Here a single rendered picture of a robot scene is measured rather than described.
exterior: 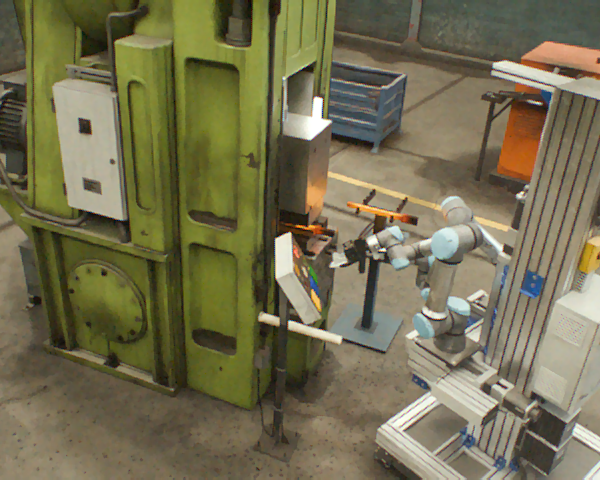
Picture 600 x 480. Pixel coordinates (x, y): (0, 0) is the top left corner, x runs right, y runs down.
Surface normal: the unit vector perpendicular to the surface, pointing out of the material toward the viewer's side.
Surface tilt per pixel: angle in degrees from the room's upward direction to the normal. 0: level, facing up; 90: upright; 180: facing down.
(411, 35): 90
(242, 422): 0
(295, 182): 90
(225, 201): 89
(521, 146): 90
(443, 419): 0
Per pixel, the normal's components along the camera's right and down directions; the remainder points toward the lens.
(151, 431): 0.05, -0.86
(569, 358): -0.74, 0.31
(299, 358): -0.39, 0.44
